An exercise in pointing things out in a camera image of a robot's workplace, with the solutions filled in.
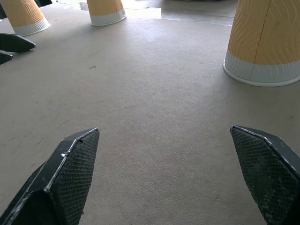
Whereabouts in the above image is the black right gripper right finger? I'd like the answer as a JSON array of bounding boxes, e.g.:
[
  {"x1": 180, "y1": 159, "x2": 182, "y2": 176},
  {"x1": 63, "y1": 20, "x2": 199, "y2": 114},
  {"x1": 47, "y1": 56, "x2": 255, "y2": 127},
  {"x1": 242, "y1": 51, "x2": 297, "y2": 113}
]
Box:
[{"x1": 230, "y1": 125, "x2": 300, "y2": 225}]

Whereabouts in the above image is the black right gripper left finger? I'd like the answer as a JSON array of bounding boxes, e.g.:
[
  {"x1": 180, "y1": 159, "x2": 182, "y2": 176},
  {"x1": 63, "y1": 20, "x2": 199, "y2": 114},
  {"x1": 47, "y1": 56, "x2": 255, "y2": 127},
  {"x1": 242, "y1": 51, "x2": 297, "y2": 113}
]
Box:
[{"x1": 0, "y1": 127, "x2": 100, "y2": 225}]

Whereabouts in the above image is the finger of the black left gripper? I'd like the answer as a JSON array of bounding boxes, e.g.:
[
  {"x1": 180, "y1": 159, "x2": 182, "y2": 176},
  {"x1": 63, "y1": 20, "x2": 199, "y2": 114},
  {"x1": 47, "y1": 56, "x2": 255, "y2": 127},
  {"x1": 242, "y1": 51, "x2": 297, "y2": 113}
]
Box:
[
  {"x1": 0, "y1": 50, "x2": 14, "y2": 66},
  {"x1": 0, "y1": 32, "x2": 37, "y2": 53}
]

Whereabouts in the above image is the orange and white paper cup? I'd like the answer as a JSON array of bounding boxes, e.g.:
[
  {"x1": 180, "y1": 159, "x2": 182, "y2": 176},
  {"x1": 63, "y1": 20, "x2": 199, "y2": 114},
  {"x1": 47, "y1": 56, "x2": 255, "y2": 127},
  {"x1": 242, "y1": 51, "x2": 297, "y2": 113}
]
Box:
[
  {"x1": 0, "y1": 0, "x2": 51, "y2": 37},
  {"x1": 222, "y1": 0, "x2": 300, "y2": 88},
  {"x1": 86, "y1": 0, "x2": 128, "y2": 27}
]

